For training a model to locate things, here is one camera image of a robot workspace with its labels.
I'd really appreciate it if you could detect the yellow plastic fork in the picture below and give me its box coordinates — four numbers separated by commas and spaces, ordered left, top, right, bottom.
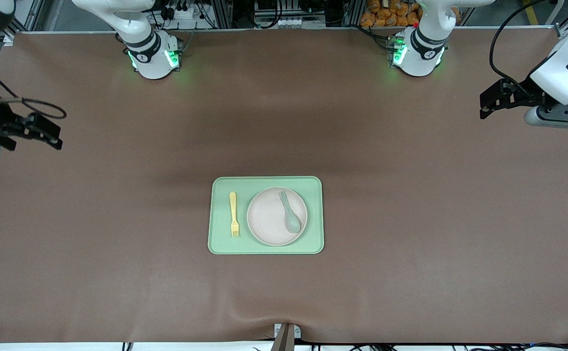
229, 191, 241, 238

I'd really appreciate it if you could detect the round beige plate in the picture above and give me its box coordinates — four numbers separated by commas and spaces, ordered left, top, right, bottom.
247, 187, 308, 247

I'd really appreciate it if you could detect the green plastic spoon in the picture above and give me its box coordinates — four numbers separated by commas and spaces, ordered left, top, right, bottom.
279, 191, 302, 234

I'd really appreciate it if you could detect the pile of orange packets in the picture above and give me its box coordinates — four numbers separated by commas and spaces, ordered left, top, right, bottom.
359, 0, 462, 27

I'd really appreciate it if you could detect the white power strip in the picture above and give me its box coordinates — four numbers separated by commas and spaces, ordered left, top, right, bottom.
164, 0, 201, 20

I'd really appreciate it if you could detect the white terminal strip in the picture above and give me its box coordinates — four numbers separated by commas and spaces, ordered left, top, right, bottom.
257, 17, 309, 29

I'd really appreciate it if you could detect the light green rectangular tray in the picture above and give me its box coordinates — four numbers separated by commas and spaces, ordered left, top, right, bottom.
208, 176, 325, 255

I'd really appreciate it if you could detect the brown table mat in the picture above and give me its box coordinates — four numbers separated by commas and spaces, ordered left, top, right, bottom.
0, 28, 568, 344

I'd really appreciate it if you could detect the grey metal beam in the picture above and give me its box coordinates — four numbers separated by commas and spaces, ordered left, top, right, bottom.
270, 324, 296, 351

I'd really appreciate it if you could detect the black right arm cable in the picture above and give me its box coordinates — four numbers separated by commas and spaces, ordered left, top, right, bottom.
0, 49, 67, 120

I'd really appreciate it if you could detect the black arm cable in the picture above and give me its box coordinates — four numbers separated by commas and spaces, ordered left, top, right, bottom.
489, 0, 557, 96
0, 49, 67, 120

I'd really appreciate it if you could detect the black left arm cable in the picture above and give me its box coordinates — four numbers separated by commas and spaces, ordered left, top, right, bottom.
489, 0, 557, 96

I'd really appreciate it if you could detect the aluminium frame post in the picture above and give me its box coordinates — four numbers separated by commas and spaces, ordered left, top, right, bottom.
343, 0, 363, 27
213, 0, 233, 29

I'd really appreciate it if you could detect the grey metal table bracket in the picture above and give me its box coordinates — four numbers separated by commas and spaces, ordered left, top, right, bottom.
274, 323, 302, 340

